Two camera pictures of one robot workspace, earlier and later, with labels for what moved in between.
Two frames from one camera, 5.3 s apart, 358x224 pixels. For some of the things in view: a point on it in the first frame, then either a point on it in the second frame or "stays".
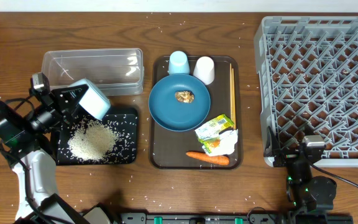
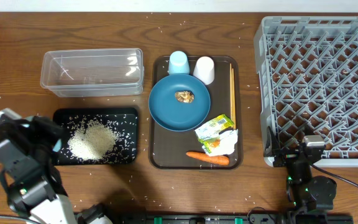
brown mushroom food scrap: x=186 y=96 stays
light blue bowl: x=94 y=101 to x=58 y=145
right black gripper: x=286 y=155 stays
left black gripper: x=57 y=109 to x=40 y=125
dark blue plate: x=175 y=116 stays
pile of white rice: x=91 y=140 stays
